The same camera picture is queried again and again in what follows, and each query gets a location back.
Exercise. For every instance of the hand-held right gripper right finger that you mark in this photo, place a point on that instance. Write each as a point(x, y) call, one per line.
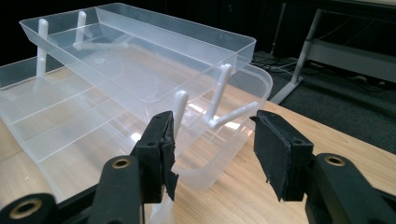
point(281, 155)

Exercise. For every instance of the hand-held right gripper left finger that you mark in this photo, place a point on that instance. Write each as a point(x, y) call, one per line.
point(154, 161)

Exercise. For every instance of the clear plastic storage box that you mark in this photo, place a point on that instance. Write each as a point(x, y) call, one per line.
point(62, 124)

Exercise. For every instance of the clear plastic tray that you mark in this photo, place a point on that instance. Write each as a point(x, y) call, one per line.
point(140, 62)

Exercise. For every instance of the thin metal pole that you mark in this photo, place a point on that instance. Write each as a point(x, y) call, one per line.
point(278, 28)

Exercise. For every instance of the grey metal desk frame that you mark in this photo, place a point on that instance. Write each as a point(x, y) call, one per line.
point(342, 59)

